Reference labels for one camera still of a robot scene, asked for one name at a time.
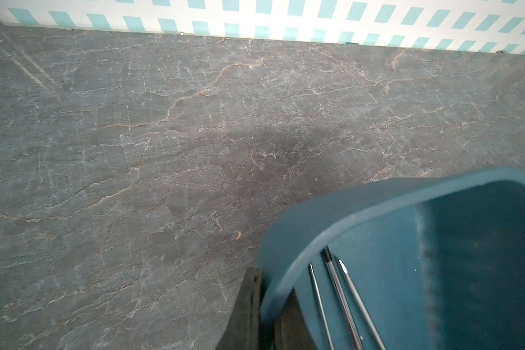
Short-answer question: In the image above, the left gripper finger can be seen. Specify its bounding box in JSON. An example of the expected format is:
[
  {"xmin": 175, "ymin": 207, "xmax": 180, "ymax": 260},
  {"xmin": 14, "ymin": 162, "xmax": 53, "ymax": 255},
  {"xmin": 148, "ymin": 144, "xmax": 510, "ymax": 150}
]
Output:
[{"xmin": 216, "ymin": 268, "xmax": 262, "ymax": 350}]

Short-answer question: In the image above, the teal plastic storage box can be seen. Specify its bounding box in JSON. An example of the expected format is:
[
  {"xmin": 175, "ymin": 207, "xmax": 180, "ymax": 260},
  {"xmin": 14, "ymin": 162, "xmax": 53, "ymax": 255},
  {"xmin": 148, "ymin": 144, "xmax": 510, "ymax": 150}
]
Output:
[{"xmin": 255, "ymin": 169, "xmax": 525, "ymax": 349}]

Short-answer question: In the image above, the steel screwdriver shaft in box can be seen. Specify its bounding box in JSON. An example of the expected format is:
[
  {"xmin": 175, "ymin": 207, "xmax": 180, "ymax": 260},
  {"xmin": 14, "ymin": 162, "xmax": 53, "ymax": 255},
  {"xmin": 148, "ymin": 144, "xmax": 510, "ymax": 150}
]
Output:
[{"xmin": 321, "ymin": 247, "xmax": 364, "ymax": 350}]

